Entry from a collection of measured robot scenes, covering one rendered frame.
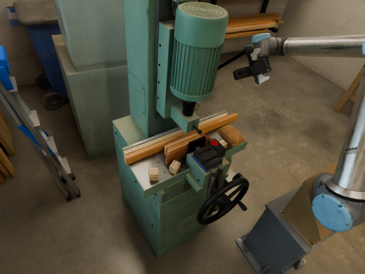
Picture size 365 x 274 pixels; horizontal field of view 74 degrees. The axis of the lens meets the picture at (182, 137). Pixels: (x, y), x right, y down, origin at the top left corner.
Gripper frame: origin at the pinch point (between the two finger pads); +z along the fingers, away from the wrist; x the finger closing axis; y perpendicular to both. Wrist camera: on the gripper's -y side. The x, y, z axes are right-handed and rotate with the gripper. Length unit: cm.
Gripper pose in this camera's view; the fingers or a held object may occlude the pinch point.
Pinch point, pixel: (251, 67)
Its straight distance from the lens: 105.3
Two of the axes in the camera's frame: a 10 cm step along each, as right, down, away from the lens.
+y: 8.8, -2.8, -3.8
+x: 3.3, 9.4, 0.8
